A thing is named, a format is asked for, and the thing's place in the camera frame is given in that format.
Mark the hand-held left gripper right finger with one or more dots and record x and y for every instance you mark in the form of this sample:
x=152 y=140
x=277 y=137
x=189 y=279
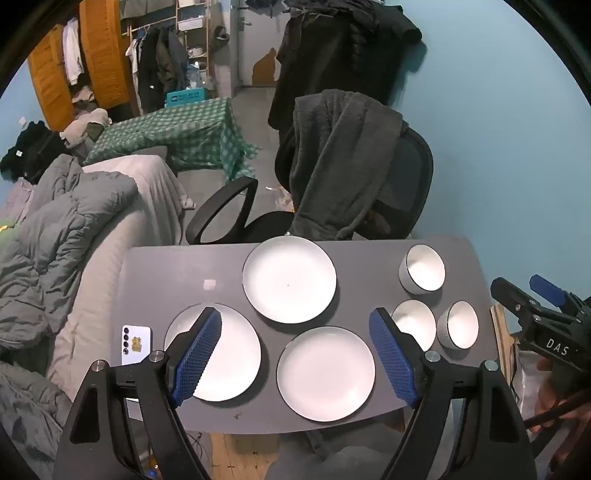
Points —
x=390 y=355

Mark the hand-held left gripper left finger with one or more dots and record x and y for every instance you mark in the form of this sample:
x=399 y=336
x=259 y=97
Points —
x=198 y=350

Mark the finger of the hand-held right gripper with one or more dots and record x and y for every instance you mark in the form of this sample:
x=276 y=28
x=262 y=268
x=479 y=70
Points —
x=545 y=286
x=510 y=295

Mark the white plate with black rim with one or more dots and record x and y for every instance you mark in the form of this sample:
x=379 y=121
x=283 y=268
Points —
x=326 y=374
x=231 y=364
x=289 y=279

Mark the small white bowl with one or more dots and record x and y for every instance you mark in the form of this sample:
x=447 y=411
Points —
x=459 y=324
x=415 y=323

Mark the large white bowl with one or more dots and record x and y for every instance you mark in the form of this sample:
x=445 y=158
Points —
x=424 y=267

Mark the person's right hand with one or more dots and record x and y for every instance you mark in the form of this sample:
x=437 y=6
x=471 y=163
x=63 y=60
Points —
x=547 y=397

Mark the wooden board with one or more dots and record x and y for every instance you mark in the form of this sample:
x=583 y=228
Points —
x=501 y=332

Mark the silver plastic bag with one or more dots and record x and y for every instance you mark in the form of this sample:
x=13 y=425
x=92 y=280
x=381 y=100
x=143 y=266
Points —
x=524 y=374

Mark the white smartphone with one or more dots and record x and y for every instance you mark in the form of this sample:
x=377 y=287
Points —
x=138 y=337

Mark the black office chair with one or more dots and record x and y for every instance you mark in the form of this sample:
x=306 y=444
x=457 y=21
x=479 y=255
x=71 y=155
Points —
x=408 y=170

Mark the grey duvet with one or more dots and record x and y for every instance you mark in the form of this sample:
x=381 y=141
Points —
x=55 y=240

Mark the dark grey fleece robe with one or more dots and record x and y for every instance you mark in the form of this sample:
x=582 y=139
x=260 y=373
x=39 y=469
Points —
x=341 y=161

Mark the green checked cloth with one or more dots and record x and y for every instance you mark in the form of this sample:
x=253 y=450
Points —
x=184 y=134

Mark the beige clothes pile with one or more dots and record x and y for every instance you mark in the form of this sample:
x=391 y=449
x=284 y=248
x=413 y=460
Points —
x=85 y=127

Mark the blue plastic crate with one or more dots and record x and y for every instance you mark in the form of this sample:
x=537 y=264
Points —
x=184 y=97

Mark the black bag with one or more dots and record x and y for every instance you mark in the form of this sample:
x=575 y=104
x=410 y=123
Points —
x=32 y=147

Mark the dark clothes on rack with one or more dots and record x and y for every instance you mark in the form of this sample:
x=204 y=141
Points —
x=159 y=64

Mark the brown cardboard piece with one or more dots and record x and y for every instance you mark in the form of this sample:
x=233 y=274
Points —
x=265 y=69

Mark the black hanging jacket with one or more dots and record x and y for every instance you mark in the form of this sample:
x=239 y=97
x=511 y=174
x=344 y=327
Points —
x=341 y=50

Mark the orange wardrobe door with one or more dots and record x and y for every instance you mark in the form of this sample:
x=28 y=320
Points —
x=48 y=78
x=108 y=50

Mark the black hanging cap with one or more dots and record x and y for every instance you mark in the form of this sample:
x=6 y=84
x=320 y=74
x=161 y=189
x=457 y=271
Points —
x=220 y=39

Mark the wooden shelf unit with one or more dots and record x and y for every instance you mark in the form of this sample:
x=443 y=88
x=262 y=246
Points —
x=194 y=37

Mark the white hanging shirt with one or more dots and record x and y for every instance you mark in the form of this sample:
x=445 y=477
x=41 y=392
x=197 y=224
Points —
x=72 y=50

